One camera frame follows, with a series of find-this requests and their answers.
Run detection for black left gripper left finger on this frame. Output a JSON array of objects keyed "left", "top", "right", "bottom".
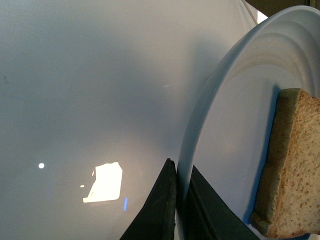
[{"left": 121, "top": 158, "right": 177, "bottom": 240}]

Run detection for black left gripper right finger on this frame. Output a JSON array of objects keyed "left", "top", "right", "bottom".
[{"left": 183, "top": 166, "right": 258, "bottom": 240}]

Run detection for light blue round plate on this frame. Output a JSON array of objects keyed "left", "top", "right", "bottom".
[{"left": 177, "top": 5, "right": 320, "bottom": 240}]

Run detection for brown bread slice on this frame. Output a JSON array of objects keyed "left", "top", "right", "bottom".
[{"left": 250, "top": 88, "right": 320, "bottom": 239}]

